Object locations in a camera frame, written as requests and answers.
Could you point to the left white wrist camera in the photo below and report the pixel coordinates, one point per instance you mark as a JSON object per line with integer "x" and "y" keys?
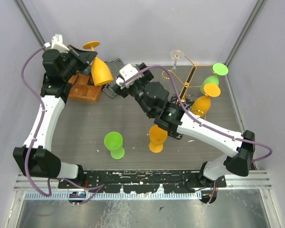
{"x": 57, "y": 44}

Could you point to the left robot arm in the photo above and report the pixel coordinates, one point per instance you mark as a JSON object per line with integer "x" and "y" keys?
{"x": 35, "y": 158}

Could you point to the orange plastic goblet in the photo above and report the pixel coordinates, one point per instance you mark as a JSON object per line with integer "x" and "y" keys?
{"x": 100, "y": 72}
{"x": 157, "y": 138}
{"x": 202, "y": 104}

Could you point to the green plastic goblet front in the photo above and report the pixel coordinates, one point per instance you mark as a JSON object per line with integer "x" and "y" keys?
{"x": 113, "y": 141}

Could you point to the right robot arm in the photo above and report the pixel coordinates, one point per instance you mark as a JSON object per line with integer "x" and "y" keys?
{"x": 238, "y": 148}

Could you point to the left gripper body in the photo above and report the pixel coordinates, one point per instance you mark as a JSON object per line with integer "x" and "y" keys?
{"x": 73, "y": 66}

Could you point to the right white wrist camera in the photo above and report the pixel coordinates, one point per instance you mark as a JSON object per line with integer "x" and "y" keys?
{"x": 127, "y": 72}

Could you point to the orange wooden compartment tray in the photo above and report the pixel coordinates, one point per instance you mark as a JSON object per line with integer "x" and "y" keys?
{"x": 83, "y": 88}

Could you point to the clear wine glass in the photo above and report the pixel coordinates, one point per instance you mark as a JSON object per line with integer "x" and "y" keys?
{"x": 176, "y": 55}

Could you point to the black mounting base plate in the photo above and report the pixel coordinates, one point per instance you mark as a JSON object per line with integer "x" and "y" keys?
{"x": 138, "y": 181}

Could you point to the striped black white cloth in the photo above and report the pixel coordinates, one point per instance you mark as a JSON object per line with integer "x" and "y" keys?
{"x": 114, "y": 66}

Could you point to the green plastic goblet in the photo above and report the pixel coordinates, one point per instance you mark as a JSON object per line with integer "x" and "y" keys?
{"x": 113, "y": 141}
{"x": 219, "y": 69}

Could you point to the gold wine glass rack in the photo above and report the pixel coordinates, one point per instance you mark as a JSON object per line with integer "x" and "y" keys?
{"x": 186, "y": 85}

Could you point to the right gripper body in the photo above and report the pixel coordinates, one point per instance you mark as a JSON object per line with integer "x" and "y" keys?
{"x": 138, "y": 85}

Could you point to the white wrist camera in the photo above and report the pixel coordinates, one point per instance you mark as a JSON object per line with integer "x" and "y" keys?
{"x": 127, "y": 72}
{"x": 57, "y": 44}

